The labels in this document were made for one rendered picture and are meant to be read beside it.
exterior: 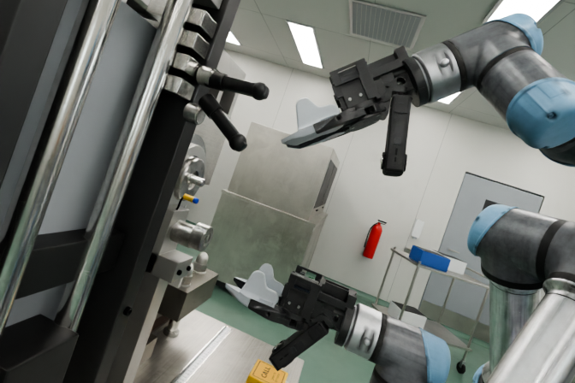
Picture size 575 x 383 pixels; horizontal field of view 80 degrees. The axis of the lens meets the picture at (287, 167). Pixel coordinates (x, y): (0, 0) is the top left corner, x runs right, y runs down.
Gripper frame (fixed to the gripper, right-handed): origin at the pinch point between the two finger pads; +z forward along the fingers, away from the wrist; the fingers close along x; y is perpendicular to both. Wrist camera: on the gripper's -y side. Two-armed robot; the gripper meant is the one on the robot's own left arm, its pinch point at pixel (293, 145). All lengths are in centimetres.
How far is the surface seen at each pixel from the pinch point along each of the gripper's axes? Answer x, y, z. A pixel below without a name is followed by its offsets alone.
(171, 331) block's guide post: -19, -24, 41
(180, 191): 0.9, -0.2, 19.3
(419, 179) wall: -452, -24, -98
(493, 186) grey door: -452, -67, -182
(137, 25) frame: 31.0, 5.7, 3.7
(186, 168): 1.1, 2.6, 17.0
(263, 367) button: -19.4, -36.5, 23.7
